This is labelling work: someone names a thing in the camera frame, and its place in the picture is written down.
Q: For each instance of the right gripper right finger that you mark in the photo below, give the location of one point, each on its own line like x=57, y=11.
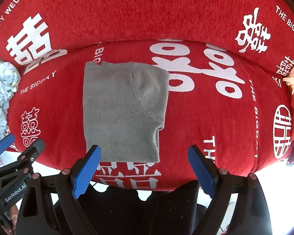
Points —
x=217, y=185

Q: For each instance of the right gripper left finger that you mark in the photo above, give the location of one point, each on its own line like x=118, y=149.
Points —
x=70, y=185

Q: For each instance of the grey knit sweater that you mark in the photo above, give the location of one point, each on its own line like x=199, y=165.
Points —
x=124, y=109

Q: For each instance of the person's left hand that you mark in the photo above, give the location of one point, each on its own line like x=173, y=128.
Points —
x=12, y=215

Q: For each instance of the person's black trousers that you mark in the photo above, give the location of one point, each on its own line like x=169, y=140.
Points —
x=121, y=211

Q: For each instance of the light floral cloth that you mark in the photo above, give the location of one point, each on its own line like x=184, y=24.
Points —
x=9, y=81

